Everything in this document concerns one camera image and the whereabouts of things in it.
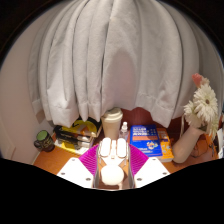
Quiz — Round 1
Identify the white daisy flower bunch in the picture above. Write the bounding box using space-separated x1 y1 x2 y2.
183 73 221 138

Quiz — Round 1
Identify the black spine book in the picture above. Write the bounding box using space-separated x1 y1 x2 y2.
54 133 94 150

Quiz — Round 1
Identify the white pleated curtain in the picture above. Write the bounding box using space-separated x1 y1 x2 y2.
28 0 224 129

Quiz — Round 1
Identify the white device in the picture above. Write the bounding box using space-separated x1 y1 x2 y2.
216 128 224 158

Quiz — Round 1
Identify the cream lidded travel cup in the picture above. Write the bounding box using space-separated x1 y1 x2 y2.
100 107 124 141

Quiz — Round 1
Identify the yellow cover book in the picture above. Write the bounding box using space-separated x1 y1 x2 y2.
61 118 103 138

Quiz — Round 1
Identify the blue book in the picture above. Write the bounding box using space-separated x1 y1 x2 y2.
129 124 164 158

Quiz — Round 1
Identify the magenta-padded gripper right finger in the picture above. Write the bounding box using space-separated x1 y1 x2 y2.
127 143 171 189

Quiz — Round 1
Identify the white ceramic jug vase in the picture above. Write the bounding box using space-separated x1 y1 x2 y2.
171 114 205 164

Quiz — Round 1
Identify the dark mug with green inside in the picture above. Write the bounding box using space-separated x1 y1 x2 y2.
33 129 56 153

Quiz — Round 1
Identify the white computer mouse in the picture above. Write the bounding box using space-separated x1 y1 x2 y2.
98 137 129 186

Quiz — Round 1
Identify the clear spray bottle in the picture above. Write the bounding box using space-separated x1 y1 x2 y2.
118 121 130 141

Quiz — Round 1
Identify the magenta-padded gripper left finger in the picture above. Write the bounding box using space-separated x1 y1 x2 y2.
56 143 100 189

